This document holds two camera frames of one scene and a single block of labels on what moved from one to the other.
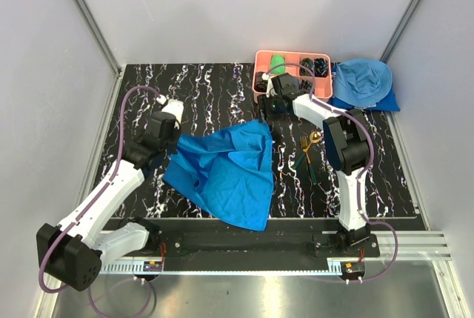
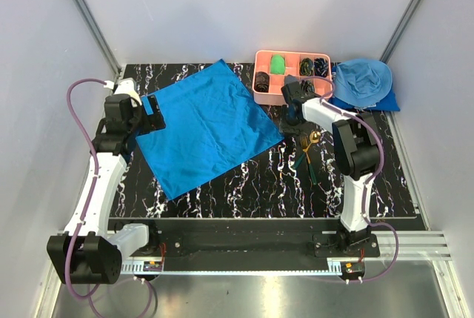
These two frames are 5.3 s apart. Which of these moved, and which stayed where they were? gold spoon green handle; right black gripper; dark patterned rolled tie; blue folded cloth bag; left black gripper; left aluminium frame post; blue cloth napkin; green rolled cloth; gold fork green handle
Moved: blue cloth napkin; left black gripper; right black gripper
Stayed: blue folded cloth bag; green rolled cloth; dark patterned rolled tie; gold spoon green handle; left aluminium frame post; gold fork green handle
